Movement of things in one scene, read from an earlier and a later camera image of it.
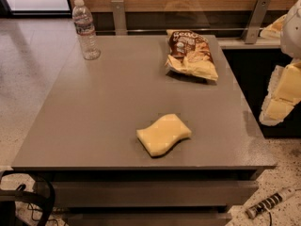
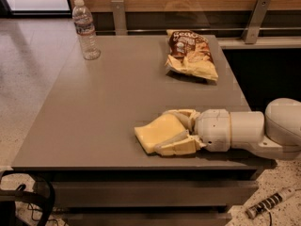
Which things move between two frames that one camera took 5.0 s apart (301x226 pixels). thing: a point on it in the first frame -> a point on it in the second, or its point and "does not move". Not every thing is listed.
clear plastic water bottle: (83, 18) does not move
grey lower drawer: (148, 218) does not move
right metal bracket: (257, 21) does not move
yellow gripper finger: (274, 29) -> (213, 126)
